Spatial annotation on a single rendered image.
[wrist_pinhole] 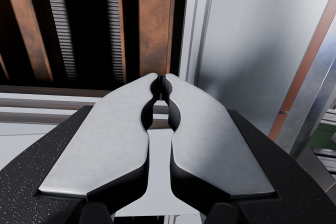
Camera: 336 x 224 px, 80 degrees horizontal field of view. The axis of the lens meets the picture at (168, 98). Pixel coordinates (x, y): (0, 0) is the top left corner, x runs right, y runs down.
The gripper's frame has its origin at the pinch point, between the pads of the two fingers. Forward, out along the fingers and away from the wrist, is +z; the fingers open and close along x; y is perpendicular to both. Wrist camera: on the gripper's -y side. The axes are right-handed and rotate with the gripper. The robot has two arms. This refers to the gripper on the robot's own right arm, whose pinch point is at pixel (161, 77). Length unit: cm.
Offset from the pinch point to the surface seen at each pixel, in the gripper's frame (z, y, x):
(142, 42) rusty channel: 24.9, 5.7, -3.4
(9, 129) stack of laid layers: 6.4, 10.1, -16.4
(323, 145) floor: 92, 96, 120
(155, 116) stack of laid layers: 8.0, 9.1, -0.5
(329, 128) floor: 92, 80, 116
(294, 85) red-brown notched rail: 10.2, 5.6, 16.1
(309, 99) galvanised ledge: 24.6, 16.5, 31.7
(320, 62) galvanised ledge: 24.6, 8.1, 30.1
